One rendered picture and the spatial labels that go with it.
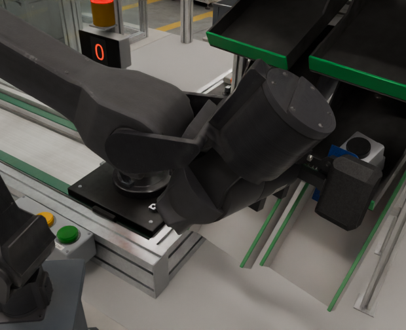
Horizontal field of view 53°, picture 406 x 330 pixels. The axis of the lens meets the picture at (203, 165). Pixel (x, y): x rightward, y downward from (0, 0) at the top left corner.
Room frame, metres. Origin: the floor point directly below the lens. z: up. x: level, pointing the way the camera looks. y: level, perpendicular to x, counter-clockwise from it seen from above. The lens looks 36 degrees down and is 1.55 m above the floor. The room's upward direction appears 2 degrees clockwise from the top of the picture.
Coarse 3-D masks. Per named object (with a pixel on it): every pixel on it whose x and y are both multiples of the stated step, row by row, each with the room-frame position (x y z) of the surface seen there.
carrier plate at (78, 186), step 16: (96, 176) 0.74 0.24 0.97; (80, 192) 0.68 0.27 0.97; (96, 192) 0.68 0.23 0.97; (112, 192) 0.68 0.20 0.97; (112, 208) 0.63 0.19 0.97; (128, 208) 0.63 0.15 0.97; (144, 208) 0.63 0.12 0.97; (128, 224) 0.60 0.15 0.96; (144, 224) 0.59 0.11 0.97; (160, 224) 0.59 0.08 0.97
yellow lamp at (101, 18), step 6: (96, 6) 0.91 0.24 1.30; (102, 6) 0.91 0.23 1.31; (108, 6) 0.91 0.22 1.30; (96, 12) 0.91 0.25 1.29; (102, 12) 0.91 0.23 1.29; (108, 12) 0.91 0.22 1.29; (114, 12) 0.93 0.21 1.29; (96, 18) 0.91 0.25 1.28; (102, 18) 0.91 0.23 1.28; (108, 18) 0.91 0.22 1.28; (114, 18) 0.93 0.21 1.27; (96, 24) 0.91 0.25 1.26; (102, 24) 0.91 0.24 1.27; (108, 24) 0.91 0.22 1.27; (114, 24) 0.92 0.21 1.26
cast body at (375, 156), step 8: (352, 136) 0.47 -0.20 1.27; (360, 136) 0.47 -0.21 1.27; (344, 144) 0.46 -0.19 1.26; (352, 144) 0.45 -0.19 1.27; (360, 144) 0.44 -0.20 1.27; (368, 144) 0.44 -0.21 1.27; (376, 144) 0.45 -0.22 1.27; (352, 152) 0.43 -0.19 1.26; (360, 152) 0.43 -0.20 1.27; (368, 152) 0.43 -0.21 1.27; (376, 152) 0.44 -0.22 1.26; (368, 160) 0.43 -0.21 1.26; (376, 160) 0.44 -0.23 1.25; (384, 160) 0.46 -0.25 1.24
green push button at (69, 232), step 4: (64, 228) 0.57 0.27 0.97; (68, 228) 0.57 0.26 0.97; (72, 228) 0.57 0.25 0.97; (76, 228) 0.57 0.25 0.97; (60, 232) 0.55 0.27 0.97; (64, 232) 0.55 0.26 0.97; (68, 232) 0.55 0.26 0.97; (72, 232) 0.55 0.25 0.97; (76, 232) 0.56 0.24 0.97; (60, 236) 0.54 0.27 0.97; (64, 236) 0.54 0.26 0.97; (68, 236) 0.54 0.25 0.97; (72, 236) 0.54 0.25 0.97; (76, 236) 0.55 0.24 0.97; (60, 240) 0.54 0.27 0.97; (64, 240) 0.54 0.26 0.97; (68, 240) 0.54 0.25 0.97; (72, 240) 0.54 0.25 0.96
